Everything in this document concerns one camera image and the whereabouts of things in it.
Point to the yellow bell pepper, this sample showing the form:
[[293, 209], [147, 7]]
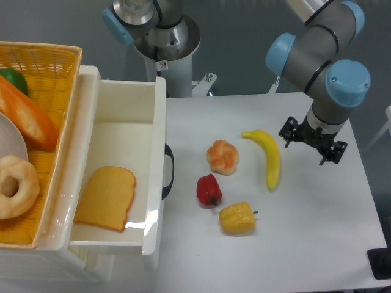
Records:
[[238, 218]]

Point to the dark blue drawer handle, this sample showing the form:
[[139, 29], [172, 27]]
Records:
[[169, 171]]

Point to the yellow banana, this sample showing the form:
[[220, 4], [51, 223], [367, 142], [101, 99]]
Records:
[[271, 149]]

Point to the black device at table edge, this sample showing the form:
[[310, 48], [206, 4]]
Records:
[[379, 259]]

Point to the red bell pepper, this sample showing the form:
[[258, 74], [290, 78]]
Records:
[[208, 191]]

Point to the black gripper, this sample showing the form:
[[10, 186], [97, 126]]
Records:
[[329, 149]]

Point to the green pepper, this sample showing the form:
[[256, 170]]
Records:
[[16, 79]]

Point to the white plate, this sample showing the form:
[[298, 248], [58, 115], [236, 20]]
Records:
[[12, 142]]

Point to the knotted bread roll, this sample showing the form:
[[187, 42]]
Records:
[[222, 157]]

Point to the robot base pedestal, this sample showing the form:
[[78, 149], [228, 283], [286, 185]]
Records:
[[165, 38]]

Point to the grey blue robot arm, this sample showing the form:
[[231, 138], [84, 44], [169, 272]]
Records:
[[336, 87]]

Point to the beige bagel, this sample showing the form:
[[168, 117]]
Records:
[[19, 186]]

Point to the orange baguette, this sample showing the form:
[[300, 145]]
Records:
[[34, 124]]

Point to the white drawer cabinet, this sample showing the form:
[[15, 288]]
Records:
[[62, 253]]

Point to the toast bread slice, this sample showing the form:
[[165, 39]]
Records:
[[107, 198]]

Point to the yellow woven basket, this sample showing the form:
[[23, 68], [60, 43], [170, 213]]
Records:
[[51, 72]]

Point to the top white drawer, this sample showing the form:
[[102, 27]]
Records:
[[126, 155]]

